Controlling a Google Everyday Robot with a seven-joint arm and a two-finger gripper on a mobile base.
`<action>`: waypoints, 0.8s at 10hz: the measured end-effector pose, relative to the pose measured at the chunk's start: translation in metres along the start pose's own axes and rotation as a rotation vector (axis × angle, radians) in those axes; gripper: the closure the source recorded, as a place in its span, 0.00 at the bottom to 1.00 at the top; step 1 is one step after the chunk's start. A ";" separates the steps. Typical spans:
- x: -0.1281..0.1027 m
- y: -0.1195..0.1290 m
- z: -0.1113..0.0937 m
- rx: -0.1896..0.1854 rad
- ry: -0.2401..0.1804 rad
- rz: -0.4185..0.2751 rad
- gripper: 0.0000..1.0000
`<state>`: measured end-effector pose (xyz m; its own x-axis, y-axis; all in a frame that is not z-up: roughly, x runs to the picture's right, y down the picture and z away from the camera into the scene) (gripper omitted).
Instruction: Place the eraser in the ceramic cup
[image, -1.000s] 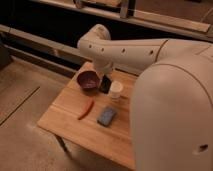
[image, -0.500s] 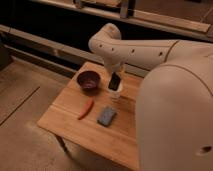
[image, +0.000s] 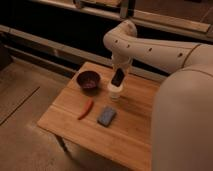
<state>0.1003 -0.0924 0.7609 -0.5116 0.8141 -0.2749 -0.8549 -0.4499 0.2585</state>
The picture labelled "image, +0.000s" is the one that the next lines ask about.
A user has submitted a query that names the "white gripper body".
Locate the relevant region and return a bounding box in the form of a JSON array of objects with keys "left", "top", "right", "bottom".
[{"left": 112, "top": 55, "right": 132, "bottom": 76}]

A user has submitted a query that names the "dark purple bowl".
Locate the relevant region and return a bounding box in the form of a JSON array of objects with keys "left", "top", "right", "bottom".
[{"left": 76, "top": 70, "right": 101, "bottom": 91}]

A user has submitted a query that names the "wooden shelf rail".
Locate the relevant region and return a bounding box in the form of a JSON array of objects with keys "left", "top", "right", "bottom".
[{"left": 31, "top": 0, "right": 213, "bottom": 42}]

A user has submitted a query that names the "blue sponge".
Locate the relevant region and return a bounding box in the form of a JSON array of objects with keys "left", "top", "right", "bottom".
[{"left": 97, "top": 106, "right": 116, "bottom": 127}]

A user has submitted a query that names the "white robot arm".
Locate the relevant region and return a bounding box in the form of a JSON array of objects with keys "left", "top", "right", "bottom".
[{"left": 103, "top": 20, "right": 213, "bottom": 171}]

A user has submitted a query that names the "wooden table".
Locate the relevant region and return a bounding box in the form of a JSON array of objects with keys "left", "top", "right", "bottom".
[{"left": 38, "top": 62, "right": 159, "bottom": 171}]

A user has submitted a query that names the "red chili pepper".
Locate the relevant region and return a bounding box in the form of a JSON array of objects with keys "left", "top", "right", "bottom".
[{"left": 78, "top": 98, "right": 94, "bottom": 120}]

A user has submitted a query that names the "black eraser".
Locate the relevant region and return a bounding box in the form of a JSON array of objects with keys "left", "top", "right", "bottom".
[{"left": 111, "top": 69, "right": 125, "bottom": 87}]

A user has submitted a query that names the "white ceramic cup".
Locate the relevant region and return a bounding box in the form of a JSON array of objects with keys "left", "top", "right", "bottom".
[{"left": 107, "top": 83, "right": 123, "bottom": 101}]

